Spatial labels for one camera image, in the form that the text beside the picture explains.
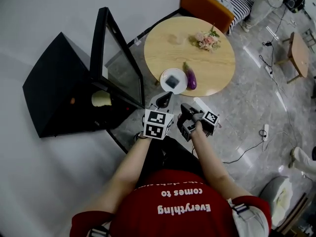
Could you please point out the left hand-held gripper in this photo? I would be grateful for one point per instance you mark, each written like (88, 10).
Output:
(158, 123)

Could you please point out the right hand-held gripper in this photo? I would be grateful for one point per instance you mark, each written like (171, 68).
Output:
(209, 122)

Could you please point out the pale yellow cabbage food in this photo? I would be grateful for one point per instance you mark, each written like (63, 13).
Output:
(100, 98)

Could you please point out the small orange round food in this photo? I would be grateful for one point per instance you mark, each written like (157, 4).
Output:
(72, 100)

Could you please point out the black mini fridge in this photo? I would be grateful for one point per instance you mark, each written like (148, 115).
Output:
(56, 83)

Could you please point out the person's right forearm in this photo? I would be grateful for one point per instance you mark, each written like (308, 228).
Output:
(212, 167)

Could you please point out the person's left forearm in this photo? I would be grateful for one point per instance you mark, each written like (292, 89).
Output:
(123, 171)

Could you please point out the black glass fridge door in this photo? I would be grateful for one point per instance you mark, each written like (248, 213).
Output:
(116, 58)

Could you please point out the person's right hand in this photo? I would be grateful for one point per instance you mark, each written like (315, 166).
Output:
(197, 130)

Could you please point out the dark square item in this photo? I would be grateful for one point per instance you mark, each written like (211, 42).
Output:
(172, 81)

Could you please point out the white round plate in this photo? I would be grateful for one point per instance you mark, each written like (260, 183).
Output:
(180, 76)

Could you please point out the purple eggplant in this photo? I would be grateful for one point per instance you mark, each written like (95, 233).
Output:
(191, 78)

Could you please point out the black trousers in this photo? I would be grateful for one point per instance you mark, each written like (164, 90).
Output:
(170, 159)

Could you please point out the round wooden table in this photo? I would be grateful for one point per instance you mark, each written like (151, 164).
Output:
(197, 58)

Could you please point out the pink flower bouquet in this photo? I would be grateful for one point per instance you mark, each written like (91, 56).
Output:
(207, 39)

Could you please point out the white power strip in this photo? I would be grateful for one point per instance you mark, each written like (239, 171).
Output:
(269, 71)
(265, 131)

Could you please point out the red printed shirt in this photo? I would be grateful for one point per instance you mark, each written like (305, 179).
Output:
(177, 206)

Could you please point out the orange sofa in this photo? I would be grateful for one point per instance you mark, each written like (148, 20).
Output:
(207, 9)

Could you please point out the black white striped cloth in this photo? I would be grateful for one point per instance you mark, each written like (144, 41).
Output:
(240, 6)

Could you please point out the small wooden side table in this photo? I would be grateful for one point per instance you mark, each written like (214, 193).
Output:
(300, 55)

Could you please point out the grey cushioned chair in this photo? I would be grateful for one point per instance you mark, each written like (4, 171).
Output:
(281, 201)

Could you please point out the grey metal stool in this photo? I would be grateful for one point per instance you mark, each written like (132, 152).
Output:
(309, 37)

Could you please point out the black equipment bag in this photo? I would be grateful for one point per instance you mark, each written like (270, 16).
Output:
(293, 0)

